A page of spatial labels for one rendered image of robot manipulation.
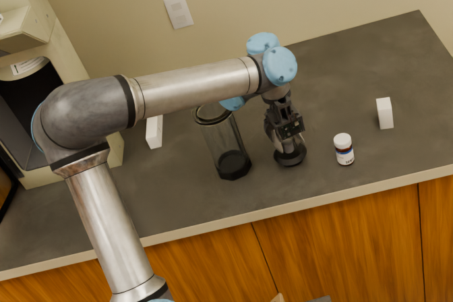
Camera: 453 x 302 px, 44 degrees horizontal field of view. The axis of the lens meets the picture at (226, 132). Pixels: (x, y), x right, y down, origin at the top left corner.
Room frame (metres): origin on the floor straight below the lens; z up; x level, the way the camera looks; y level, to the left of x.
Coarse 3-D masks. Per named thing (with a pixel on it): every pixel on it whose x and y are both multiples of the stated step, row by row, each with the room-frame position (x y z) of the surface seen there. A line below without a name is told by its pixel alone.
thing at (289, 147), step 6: (282, 144) 1.08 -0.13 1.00; (288, 144) 1.07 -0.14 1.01; (294, 144) 1.09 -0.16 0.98; (300, 144) 1.08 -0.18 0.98; (276, 150) 1.09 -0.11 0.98; (288, 150) 1.07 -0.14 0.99; (294, 150) 1.07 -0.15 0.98; (300, 150) 1.06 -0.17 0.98; (306, 150) 1.06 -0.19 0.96; (276, 156) 1.07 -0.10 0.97; (282, 156) 1.06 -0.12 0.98; (288, 156) 1.06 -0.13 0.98; (294, 156) 1.05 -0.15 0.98; (300, 156) 1.04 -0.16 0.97; (282, 162) 1.05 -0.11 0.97; (288, 162) 1.04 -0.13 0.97; (294, 162) 1.04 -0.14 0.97; (300, 162) 1.05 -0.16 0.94
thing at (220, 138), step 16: (192, 112) 1.14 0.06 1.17; (208, 112) 1.16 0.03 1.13; (224, 112) 1.09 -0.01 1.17; (208, 128) 1.09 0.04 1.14; (224, 128) 1.08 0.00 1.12; (208, 144) 1.11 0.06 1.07; (224, 144) 1.08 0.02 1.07; (240, 144) 1.10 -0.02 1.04; (224, 160) 1.08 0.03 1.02; (240, 160) 1.08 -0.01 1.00
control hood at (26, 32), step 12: (12, 12) 1.30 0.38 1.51; (24, 12) 1.27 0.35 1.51; (0, 24) 1.25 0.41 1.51; (12, 24) 1.23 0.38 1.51; (24, 24) 1.22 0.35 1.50; (36, 24) 1.28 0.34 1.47; (0, 36) 1.20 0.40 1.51; (12, 36) 1.20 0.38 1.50; (24, 36) 1.21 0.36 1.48; (36, 36) 1.24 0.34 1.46; (48, 36) 1.30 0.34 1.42; (0, 48) 1.25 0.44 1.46; (12, 48) 1.26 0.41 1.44; (24, 48) 1.27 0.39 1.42
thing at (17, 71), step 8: (40, 56) 1.37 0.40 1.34; (16, 64) 1.35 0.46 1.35; (24, 64) 1.35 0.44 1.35; (32, 64) 1.35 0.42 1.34; (40, 64) 1.36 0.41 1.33; (0, 72) 1.37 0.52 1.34; (8, 72) 1.35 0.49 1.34; (16, 72) 1.34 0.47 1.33; (24, 72) 1.34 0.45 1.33; (32, 72) 1.34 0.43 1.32; (8, 80) 1.35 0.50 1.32
